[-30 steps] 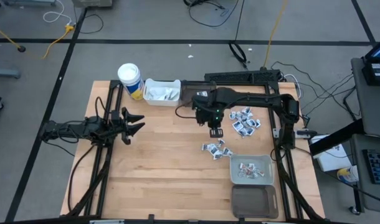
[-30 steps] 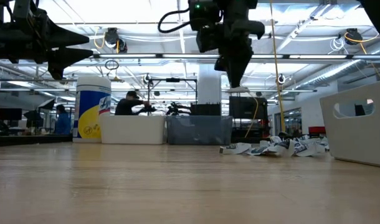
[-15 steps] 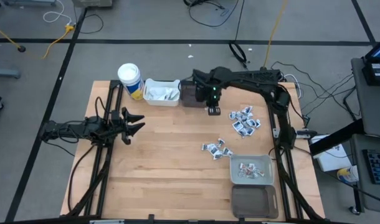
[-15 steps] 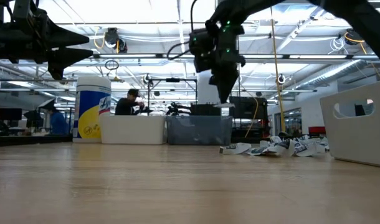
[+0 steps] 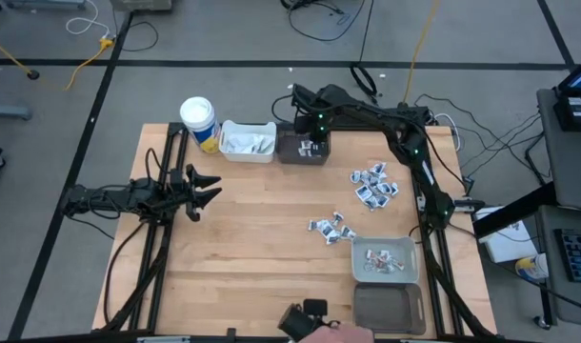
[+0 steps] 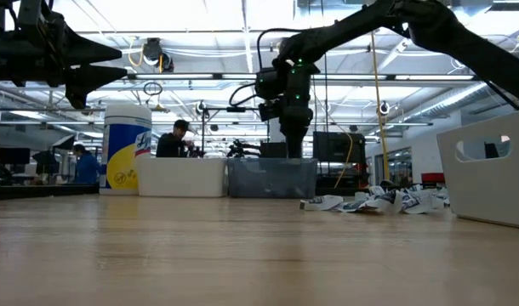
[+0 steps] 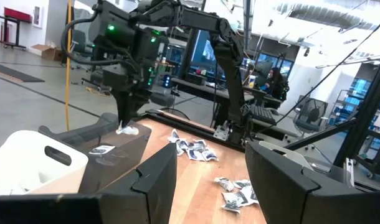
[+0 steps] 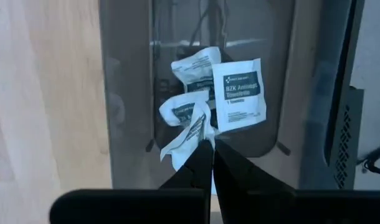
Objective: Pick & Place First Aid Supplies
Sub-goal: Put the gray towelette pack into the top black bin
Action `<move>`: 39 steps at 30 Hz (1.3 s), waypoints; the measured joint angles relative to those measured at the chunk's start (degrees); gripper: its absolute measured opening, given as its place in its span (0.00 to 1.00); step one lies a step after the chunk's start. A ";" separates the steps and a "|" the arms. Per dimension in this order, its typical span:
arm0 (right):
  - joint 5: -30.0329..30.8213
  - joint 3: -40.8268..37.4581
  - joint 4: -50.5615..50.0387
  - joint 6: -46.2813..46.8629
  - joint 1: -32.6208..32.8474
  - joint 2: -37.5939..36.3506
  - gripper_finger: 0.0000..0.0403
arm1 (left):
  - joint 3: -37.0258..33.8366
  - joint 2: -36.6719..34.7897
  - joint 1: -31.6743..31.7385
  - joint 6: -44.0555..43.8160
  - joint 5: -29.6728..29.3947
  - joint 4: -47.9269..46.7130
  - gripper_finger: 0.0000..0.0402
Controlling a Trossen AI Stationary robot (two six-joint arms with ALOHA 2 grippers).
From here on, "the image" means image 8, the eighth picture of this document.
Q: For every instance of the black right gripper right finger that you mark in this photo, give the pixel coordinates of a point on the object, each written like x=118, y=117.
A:
x=240, y=186

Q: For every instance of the dark translucent plastic bin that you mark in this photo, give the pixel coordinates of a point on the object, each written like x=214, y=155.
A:
x=131, y=93

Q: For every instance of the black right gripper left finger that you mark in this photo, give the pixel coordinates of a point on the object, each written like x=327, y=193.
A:
x=196, y=174

